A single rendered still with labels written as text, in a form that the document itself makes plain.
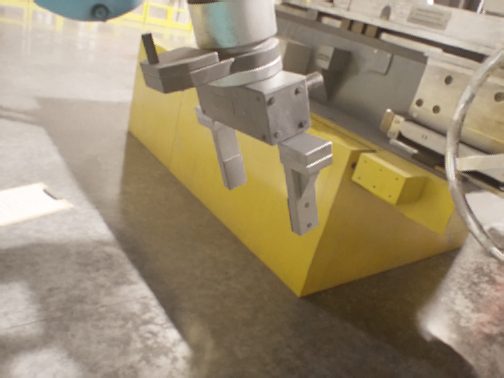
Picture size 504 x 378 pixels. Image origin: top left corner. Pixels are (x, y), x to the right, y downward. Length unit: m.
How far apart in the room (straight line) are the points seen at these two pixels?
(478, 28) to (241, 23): 1.42
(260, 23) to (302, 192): 0.15
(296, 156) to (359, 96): 1.53
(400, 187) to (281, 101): 0.94
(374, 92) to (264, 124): 1.49
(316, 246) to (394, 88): 0.70
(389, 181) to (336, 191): 0.20
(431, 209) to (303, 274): 0.51
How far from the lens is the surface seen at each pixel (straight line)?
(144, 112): 2.62
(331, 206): 1.45
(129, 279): 1.52
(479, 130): 1.59
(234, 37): 0.38
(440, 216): 1.38
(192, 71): 0.37
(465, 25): 1.77
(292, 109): 0.39
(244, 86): 0.39
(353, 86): 1.92
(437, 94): 1.66
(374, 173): 1.34
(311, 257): 1.55
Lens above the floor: 0.93
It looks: 22 degrees down
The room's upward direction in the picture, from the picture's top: 15 degrees clockwise
